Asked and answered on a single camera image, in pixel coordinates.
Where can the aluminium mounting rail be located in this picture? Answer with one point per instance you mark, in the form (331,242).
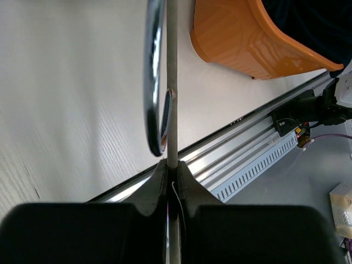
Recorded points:
(223,121)

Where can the tissue box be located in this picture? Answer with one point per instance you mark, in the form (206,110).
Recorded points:
(340,198)

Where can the orange plastic basket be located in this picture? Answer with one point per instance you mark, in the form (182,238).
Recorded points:
(240,35)

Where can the grey hanger with metal hook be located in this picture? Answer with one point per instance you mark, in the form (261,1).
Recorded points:
(162,130)

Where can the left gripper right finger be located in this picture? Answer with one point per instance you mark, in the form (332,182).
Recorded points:
(213,232)

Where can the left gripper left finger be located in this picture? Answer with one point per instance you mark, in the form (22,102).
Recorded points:
(131,231)

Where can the white slotted cable duct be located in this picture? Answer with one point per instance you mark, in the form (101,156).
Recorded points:
(237,179)

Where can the navy blue shorts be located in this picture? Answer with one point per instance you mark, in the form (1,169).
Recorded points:
(322,26)

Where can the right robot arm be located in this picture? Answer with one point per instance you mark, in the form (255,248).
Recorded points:
(306,111)

